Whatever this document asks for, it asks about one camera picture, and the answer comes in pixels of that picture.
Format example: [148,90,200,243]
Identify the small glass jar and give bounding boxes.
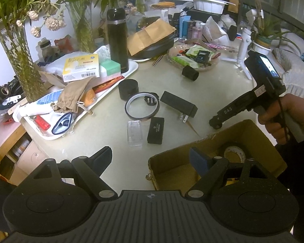
[39,38,61,62]

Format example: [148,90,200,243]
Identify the wooden side shelf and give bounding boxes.
[0,121,38,185]

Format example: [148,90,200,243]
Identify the beige drawstring pouch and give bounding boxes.
[53,76,95,113]

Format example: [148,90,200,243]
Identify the person's right hand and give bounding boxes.
[258,93,304,145]

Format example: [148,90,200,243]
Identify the white gimbal tripod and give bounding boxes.
[219,9,265,80]

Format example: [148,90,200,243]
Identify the black zip case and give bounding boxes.
[132,37,175,59]

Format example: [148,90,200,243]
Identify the green tissue pack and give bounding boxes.
[99,59,121,77]

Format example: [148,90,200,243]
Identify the black thermos bottle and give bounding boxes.
[106,8,130,74]

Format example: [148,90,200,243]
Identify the clear glass plate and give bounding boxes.
[167,44,221,72]

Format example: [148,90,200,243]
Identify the black equipment box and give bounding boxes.
[186,7,230,22]

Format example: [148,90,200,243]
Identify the white food container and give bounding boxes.
[191,0,236,14]

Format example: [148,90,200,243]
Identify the white tape roll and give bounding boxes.
[223,143,246,162]

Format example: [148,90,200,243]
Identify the brown paper envelope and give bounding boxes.
[127,19,175,57]

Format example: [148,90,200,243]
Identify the person's right forearm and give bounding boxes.
[276,134,304,223]

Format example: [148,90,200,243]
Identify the yellow cloth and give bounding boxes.
[152,2,176,9]

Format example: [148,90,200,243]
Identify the yellow medicine box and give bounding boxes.
[61,54,101,83]

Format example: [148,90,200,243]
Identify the bent metal straws bundle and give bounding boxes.
[184,38,206,47]

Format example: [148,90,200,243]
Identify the dried flower bunch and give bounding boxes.
[16,10,66,38]

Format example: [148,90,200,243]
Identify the orange packet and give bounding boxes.
[80,88,97,107]

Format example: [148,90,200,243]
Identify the clear plastic box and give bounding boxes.
[127,120,143,147]

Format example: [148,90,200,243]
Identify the large textured glass vase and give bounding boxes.
[0,25,48,103]

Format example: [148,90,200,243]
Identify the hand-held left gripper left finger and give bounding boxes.
[32,146,118,201]

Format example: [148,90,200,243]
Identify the black cylindrical adapter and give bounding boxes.
[182,65,199,81]

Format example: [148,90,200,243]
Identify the small black rectangular case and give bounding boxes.
[147,117,166,144]

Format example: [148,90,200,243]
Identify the white plastic tray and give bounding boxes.
[20,44,139,141]

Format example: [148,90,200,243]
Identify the red lighter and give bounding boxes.
[33,115,51,130]

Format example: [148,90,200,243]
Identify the black round container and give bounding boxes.
[118,79,139,100]

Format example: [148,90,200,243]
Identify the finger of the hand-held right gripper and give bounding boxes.
[209,92,256,129]

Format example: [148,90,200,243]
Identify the potted spider plant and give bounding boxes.
[252,18,302,55]

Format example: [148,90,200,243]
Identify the red flat box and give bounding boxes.
[92,76,124,94]

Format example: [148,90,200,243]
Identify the white plastic bag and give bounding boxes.
[203,16,231,42]

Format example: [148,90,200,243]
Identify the white and blue tube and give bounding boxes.
[12,91,61,122]

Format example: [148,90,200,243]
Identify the blue oval pouch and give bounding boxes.
[51,112,73,135]

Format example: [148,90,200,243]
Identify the black power adapter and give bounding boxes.
[160,91,198,124]

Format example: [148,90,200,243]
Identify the pink glitter pens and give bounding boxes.
[205,43,231,50]

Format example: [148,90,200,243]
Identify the brown cardboard box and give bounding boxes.
[148,119,288,190]

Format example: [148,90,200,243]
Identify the amber tape ring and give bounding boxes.
[125,92,159,120]

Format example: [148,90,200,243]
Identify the window with grille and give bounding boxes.
[243,0,304,31]

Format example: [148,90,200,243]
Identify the small black box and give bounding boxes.
[195,51,211,67]

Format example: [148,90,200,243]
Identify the white quilted sofa cover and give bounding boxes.
[271,28,304,99]

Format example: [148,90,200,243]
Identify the pink bottle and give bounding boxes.
[192,23,206,39]

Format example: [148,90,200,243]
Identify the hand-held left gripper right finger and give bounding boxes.
[185,147,273,199]

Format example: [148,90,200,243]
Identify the blue carton box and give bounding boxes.
[179,15,192,38]

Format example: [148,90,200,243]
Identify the green wipes packet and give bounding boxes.
[186,45,206,57]

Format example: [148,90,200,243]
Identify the green and white packet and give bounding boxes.
[171,56,199,69]

